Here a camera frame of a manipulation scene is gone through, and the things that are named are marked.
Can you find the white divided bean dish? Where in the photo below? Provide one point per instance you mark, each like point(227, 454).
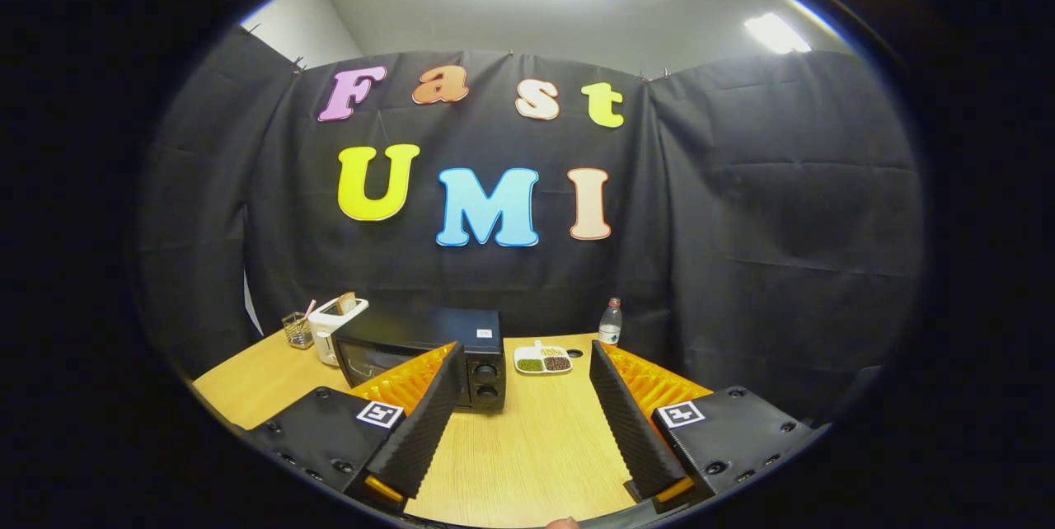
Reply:
point(542, 362)

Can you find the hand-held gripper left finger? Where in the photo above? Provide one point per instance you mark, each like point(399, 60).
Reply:
point(429, 430)

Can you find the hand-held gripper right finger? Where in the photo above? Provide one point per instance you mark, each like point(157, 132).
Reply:
point(630, 430)

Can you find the clear plastic water bottle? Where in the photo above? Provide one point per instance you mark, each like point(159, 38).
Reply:
point(610, 327)

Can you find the black toaster oven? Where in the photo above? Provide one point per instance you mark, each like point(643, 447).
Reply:
point(461, 327)

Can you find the white bread toaster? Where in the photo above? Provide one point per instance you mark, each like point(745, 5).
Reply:
point(325, 339)

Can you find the small ceiling light panel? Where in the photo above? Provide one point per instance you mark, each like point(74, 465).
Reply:
point(776, 33)

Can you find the brown bread slice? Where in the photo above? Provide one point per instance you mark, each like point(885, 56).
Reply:
point(346, 303)

